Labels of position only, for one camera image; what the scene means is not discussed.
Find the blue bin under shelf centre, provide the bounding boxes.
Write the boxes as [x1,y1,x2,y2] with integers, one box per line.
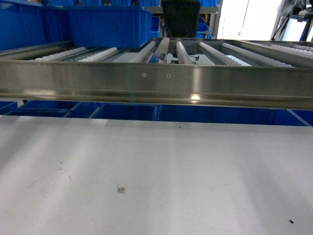
[91,104,159,121]

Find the blue bin under shelf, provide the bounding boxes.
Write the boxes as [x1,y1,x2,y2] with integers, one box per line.
[91,104,159,121]
[6,100,80,118]

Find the stainless steel roller shelf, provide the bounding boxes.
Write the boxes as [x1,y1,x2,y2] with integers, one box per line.
[0,38,313,110]

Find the blue bin on roller shelf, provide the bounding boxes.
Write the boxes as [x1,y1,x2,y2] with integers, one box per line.
[67,6,152,48]

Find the blue bin under shelf left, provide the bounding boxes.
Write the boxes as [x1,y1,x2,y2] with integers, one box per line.
[6,100,80,118]

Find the small QR code sticker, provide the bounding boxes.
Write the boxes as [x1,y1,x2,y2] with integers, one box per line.
[117,186,126,194]

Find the large blue bin far left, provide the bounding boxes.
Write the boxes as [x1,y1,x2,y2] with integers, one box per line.
[0,0,73,51]

